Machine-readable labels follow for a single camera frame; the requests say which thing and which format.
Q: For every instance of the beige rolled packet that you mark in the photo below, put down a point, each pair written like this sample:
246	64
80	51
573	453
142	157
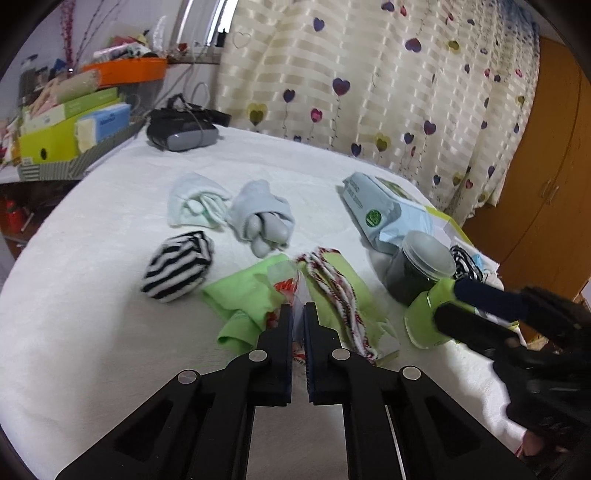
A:
74	87

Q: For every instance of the light green jar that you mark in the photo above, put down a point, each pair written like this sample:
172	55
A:
425	314

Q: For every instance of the striped cardboard tray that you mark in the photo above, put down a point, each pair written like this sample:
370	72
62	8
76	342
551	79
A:
55	169

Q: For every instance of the lime green file box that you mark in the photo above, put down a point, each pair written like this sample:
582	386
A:
46	147

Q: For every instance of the yellow-green cardboard box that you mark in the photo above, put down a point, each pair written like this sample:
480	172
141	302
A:
450	226

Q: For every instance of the pale blue wet wipes pack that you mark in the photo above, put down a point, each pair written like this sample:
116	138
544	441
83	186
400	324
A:
383	207

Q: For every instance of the black grey headset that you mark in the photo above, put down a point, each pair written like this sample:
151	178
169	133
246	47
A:
184	134

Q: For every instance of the red container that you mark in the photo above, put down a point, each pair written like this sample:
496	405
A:
14	217

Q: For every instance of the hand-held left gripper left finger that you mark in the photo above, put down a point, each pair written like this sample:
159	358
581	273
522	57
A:
284	350

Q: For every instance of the clear plastic packet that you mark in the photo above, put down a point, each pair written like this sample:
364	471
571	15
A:
288	281

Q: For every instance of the plain green cloth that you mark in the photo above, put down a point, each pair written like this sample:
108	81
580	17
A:
240	295

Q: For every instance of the dark jar with clear lid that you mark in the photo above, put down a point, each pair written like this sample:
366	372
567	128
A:
411	272

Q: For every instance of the orange storage bin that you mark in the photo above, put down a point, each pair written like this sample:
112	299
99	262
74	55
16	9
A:
134	69

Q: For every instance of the black white striped sock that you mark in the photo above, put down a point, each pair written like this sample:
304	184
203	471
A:
178	267
464	261

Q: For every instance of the metal window frame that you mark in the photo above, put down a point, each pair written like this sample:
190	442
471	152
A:
221	23

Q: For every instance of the blue tissue pack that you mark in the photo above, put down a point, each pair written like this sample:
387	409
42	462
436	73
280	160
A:
106	122

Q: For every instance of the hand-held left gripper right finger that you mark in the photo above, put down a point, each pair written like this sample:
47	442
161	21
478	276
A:
314	350

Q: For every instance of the grey sock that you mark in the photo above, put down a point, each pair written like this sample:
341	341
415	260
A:
258	207

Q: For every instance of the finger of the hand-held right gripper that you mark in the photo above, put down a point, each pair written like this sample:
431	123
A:
466	325
485	295

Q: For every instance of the heart print curtain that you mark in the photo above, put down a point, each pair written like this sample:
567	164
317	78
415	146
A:
369	92

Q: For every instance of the wooden wardrobe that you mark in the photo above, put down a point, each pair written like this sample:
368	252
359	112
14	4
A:
545	184

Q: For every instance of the flat green box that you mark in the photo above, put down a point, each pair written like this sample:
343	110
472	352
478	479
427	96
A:
87	104

